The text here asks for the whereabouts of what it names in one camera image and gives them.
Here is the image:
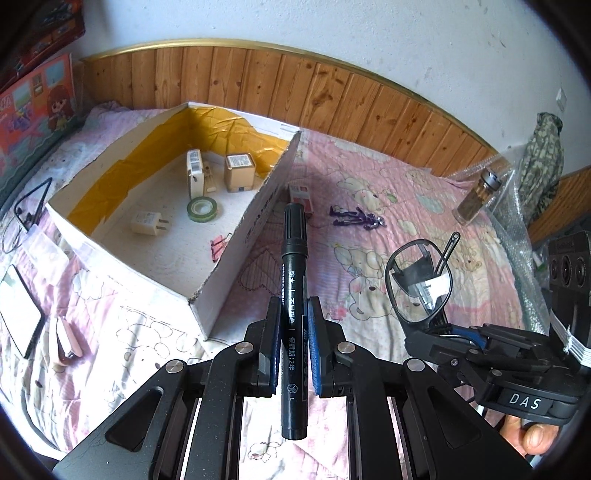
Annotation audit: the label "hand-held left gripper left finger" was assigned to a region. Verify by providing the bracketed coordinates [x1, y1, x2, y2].
[53, 296, 282, 480]

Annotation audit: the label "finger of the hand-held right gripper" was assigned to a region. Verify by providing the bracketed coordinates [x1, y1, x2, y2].
[404, 332, 578, 386]
[450, 323, 555, 358]

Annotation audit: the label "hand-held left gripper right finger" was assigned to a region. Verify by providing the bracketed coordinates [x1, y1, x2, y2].
[307, 296, 537, 480]

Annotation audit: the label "black marker pen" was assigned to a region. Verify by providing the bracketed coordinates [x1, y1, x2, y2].
[278, 202, 309, 440]

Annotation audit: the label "black framed glasses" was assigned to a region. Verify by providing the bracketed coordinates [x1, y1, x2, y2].
[385, 232, 461, 330]

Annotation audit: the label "white printed cardboard box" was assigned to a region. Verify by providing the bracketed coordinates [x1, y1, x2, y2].
[45, 102, 302, 342]

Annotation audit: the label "green tape roll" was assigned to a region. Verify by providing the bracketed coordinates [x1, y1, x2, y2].
[187, 197, 221, 223]

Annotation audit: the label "white ribbed charger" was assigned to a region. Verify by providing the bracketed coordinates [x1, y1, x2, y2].
[130, 210, 172, 237]

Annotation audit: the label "person's right hand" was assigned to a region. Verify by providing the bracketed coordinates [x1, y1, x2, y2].
[501, 413, 561, 459]

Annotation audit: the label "clear bubble wrap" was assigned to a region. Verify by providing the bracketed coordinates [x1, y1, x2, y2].
[445, 152, 555, 333]

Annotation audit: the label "pink printed blanket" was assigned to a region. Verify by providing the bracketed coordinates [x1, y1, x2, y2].
[0, 104, 550, 480]

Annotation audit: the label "glass jar with metal lid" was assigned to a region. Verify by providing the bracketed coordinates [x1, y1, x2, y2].
[453, 168, 503, 225]

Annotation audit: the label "camouflage cloth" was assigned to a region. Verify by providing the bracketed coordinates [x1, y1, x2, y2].
[515, 112, 565, 222]

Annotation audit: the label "red white staples box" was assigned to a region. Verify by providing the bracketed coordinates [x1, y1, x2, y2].
[288, 183, 315, 215]

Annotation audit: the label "small brown cardboard box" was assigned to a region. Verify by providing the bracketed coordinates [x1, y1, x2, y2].
[224, 154, 257, 193]

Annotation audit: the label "white labelled charger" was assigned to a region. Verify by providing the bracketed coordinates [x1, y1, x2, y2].
[186, 150, 208, 200]

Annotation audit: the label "small pink stapler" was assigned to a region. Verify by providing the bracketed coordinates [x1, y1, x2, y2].
[54, 316, 85, 360]

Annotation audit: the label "white phone with black rim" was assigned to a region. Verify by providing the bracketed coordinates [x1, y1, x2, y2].
[0, 265, 44, 360]

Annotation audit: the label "colourful cartoon toy box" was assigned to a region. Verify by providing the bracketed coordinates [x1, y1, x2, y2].
[0, 52, 77, 195]

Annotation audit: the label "dark red printed box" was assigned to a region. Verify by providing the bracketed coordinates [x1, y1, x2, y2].
[0, 0, 86, 88]

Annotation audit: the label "thin wire-frame glasses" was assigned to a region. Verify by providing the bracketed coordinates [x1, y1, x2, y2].
[0, 178, 54, 254]

